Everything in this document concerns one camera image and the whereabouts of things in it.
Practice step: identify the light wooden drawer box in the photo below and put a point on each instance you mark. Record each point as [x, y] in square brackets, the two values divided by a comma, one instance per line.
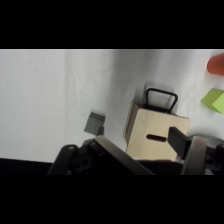
[156, 131]

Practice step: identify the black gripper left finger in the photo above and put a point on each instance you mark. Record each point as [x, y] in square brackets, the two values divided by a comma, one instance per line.
[116, 155]

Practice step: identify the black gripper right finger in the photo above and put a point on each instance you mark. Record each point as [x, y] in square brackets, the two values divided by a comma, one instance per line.
[186, 148]

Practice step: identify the green block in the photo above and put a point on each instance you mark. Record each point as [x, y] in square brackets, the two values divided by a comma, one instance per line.
[215, 100]

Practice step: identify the small gray cube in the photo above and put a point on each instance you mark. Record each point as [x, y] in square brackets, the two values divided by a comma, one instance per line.
[93, 123]

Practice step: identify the orange cup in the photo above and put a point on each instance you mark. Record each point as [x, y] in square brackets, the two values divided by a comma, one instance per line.
[218, 65]

